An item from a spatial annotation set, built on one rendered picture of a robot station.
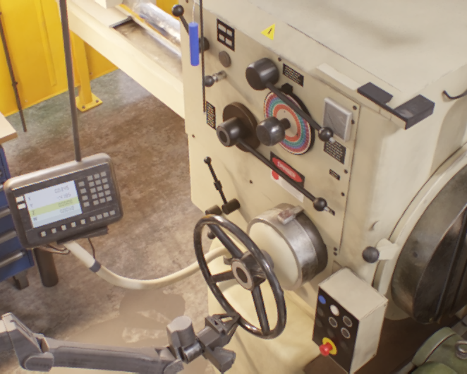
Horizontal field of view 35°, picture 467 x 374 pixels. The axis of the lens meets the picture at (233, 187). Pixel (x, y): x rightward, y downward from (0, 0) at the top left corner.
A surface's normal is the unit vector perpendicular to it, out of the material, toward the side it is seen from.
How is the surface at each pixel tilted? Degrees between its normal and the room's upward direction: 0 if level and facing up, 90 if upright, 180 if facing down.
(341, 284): 0
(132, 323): 0
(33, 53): 90
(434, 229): 50
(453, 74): 90
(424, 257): 65
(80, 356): 71
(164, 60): 0
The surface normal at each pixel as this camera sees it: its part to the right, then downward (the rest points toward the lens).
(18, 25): 0.64, 0.52
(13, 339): 0.45, 0.37
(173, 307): 0.00, -0.73
